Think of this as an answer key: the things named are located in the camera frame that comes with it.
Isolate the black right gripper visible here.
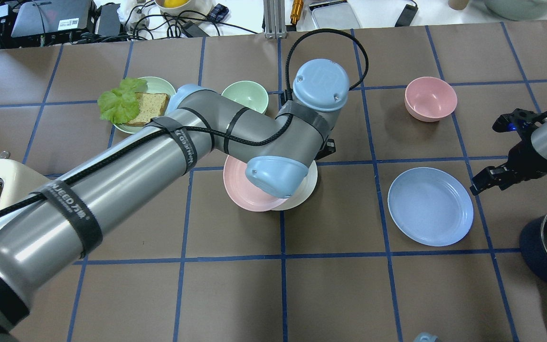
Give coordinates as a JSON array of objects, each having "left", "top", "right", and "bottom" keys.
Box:
[{"left": 470, "top": 109, "right": 547, "bottom": 196}]

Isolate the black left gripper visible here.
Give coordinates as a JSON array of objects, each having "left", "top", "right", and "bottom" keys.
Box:
[{"left": 314, "top": 138, "right": 337, "bottom": 161}]

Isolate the pink plate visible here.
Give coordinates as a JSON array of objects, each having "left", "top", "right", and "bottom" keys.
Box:
[{"left": 222, "top": 156, "right": 287, "bottom": 212}]

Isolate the blue plate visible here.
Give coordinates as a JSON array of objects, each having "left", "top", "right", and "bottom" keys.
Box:
[{"left": 387, "top": 167, "right": 474, "bottom": 247}]

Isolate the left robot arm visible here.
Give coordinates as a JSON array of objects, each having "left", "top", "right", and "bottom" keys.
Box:
[{"left": 0, "top": 59, "right": 351, "bottom": 342}]

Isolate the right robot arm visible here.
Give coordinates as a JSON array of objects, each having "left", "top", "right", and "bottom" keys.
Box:
[{"left": 470, "top": 108, "right": 547, "bottom": 196}]

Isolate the cream white plate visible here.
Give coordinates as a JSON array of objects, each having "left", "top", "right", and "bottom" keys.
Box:
[{"left": 272, "top": 161, "right": 318, "bottom": 211}]

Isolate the light green bowl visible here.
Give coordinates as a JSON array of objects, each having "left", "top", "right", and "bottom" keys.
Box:
[{"left": 221, "top": 80, "right": 269, "bottom": 114}]

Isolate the pink bowl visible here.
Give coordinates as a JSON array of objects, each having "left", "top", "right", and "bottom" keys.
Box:
[{"left": 404, "top": 76, "right": 458, "bottom": 123}]

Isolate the brown bread slice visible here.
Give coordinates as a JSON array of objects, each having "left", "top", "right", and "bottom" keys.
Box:
[{"left": 124, "top": 92, "right": 170, "bottom": 126}]

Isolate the light green plate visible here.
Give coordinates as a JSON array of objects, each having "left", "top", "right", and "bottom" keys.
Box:
[{"left": 113, "top": 76, "right": 176, "bottom": 134}]

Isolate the green lettuce leaf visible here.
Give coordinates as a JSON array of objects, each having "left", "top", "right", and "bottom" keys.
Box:
[{"left": 97, "top": 77, "right": 147, "bottom": 124}]

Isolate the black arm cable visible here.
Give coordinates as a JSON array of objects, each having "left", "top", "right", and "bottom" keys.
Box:
[{"left": 0, "top": 28, "right": 369, "bottom": 231}]

